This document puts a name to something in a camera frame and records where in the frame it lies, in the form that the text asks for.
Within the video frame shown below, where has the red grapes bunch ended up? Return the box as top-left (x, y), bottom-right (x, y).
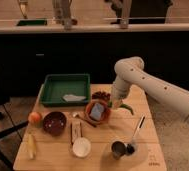
top-left (92, 91), bottom-right (110, 102)

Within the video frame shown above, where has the metal cup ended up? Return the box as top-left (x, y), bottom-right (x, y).
top-left (111, 141), bottom-right (126, 159)

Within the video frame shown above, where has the white cloth in tray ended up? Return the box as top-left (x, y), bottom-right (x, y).
top-left (62, 94), bottom-right (86, 102)

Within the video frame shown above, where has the blue sponge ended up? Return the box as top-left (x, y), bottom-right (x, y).
top-left (90, 103), bottom-right (104, 121)

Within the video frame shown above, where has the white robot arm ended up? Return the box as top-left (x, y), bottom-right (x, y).
top-left (111, 57), bottom-right (189, 123)

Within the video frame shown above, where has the peach fruit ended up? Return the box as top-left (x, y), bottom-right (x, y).
top-left (28, 112), bottom-right (42, 126)

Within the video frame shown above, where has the dark red bowl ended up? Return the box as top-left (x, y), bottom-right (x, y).
top-left (43, 112), bottom-right (67, 136)

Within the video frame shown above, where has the green plastic tray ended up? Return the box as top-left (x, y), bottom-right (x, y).
top-left (39, 74), bottom-right (90, 107)

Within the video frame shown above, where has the white round cup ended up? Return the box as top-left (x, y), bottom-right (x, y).
top-left (72, 137), bottom-right (91, 158)

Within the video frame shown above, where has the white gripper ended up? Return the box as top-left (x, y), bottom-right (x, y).
top-left (111, 78), bottom-right (130, 108)

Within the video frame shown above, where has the wooden block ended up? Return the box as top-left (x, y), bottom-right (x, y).
top-left (71, 121), bottom-right (82, 143)

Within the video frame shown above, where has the spoon with wooden handle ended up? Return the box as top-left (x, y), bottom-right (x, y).
top-left (71, 112), bottom-right (96, 127)

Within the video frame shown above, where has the green pepper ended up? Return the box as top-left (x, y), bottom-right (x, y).
top-left (108, 101), bottom-right (134, 115)

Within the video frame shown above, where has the orange bowl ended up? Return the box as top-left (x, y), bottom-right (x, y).
top-left (85, 100), bottom-right (111, 125)

